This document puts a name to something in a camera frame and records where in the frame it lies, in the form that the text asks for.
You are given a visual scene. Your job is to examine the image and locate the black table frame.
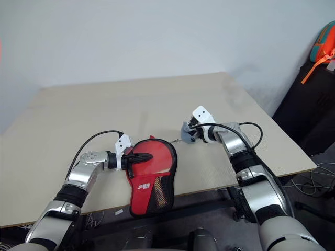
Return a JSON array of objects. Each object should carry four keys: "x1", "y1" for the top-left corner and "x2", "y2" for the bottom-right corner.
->
[{"x1": 172, "y1": 186, "x2": 253, "y2": 223}]

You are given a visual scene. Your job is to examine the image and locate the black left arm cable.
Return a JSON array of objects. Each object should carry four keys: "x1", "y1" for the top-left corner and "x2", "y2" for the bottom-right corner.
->
[{"x1": 66, "y1": 130, "x2": 124, "y2": 181}]

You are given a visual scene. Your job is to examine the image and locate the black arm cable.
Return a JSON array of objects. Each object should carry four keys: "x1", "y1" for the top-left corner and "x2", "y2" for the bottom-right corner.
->
[
  {"x1": 193, "y1": 122, "x2": 263, "y2": 151},
  {"x1": 66, "y1": 130, "x2": 124, "y2": 181}
]

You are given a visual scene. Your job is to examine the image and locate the black cabinet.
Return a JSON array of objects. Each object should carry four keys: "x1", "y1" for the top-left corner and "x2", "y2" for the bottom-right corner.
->
[{"x1": 272, "y1": 60, "x2": 335, "y2": 157}]

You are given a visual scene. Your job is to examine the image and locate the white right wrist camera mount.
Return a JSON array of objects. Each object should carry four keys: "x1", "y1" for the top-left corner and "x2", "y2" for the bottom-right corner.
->
[{"x1": 192, "y1": 105, "x2": 218, "y2": 143}]

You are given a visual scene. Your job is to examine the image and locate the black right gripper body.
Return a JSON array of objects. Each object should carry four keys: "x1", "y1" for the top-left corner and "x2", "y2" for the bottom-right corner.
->
[{"x1": 188, "y1": 118, "x2": 209, "y2": 144}]

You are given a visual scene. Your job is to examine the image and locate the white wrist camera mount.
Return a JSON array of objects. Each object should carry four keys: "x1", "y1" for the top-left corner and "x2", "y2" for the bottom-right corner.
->
[
  {"x1": 114, "y1": 134, "x2": 132, "y2": 170},
  {"x1": 192, "y1": 105, "x2": 218, "y2": 143}
]

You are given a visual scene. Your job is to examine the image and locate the loose floor cables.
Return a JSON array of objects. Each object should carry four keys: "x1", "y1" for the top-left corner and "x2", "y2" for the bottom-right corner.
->
[{"x1": 285, "y1": 162, "x2": 335, "y2": 197}]

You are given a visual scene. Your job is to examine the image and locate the orange and teal backpack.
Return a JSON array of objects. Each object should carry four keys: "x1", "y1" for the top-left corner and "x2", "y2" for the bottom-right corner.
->
[{"x1": 301, "y1": 20, "x2": 335, "y2": 84}]

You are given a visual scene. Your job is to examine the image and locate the dark rounded shape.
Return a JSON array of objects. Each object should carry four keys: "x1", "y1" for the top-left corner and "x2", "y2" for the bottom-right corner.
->
[{"x1": 189, "y1": 227, "x2": 218, "y2": 251}]

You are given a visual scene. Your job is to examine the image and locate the red and black paddle case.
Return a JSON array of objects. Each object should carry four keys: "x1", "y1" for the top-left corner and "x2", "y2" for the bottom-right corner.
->
[{"x1": 125, "y1": 135, "x2": 182, "y2": 218}]

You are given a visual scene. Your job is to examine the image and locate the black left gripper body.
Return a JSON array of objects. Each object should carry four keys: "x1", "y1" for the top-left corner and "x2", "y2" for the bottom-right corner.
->
[{"x1": 120, "y1": 153, "x2": 135, "y2": 172}]

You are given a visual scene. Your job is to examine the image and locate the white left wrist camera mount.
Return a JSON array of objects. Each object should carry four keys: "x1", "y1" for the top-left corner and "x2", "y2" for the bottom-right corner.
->
[{"x1": 114, "y1": 134, "x2": 132, "y2": 170}]

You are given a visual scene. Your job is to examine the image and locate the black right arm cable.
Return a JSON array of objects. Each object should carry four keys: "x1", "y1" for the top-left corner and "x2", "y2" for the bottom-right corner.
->
[{"x1": 193, "y1": 122, "x2": 263, "y2": 151}]

